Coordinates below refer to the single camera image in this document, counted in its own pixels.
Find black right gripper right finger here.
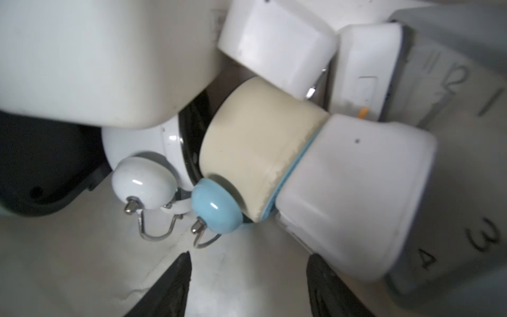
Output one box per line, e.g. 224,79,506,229
306,254,374,317

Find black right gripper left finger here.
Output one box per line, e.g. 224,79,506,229
125,252,192,317

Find white cube alarm clock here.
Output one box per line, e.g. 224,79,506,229
276,114,437,281

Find white digital clock dark screen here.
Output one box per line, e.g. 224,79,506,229
328,22,403,121

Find white canvas bag yellow handles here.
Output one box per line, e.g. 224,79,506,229
0,0,507,317

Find white twin bell alarm clock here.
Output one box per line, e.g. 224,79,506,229
101,91,213,242

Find blue twin bell alarm clock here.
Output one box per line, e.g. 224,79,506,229
191,77,330,249

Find grey square analog clock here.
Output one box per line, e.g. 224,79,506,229
382,4,506,316

